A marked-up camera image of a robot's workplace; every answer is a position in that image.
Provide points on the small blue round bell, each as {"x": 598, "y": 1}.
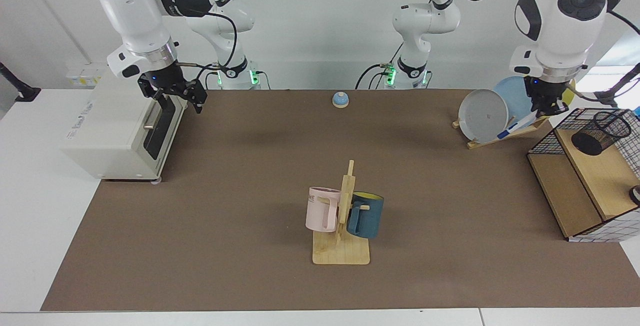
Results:
{"x": 340, "y": 99}

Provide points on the brown table cloth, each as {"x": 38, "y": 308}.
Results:
{"x": 250, "y": 246}

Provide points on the white marker with blue cap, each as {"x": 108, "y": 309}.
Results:
{"x": 515, "y": 128}

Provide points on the black tripod stand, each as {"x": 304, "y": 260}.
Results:
{"x": 620, "y": 86}

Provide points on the wooden plate rack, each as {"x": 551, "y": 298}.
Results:
{"x": 475, "y": 142}

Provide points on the pale toaster oven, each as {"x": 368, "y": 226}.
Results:
{"x": 110, "y": 126}

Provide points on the dark blue cup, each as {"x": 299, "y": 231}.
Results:
{"x": 367, "y": 218}

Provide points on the pink cup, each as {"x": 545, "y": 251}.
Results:
{"x": 320, "y": 211}

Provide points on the light blue plate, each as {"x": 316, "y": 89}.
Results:
{"x": 515, "y": 98}

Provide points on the black clamp stand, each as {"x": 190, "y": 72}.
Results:
{"x": 20, "y": 91}

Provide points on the black mesh pen holder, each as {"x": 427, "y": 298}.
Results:
{"x": 590, "y": 143}

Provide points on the wooden cup stand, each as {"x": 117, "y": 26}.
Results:
{"x": 342, "y": 253}

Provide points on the yellow plate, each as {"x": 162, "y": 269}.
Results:
{"x": 571, "y": 95}

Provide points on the small round black white thing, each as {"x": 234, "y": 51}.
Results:
{"x": 636, "y": 195}

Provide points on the grey plate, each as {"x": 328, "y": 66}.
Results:
{"x": 482, "y": 116}

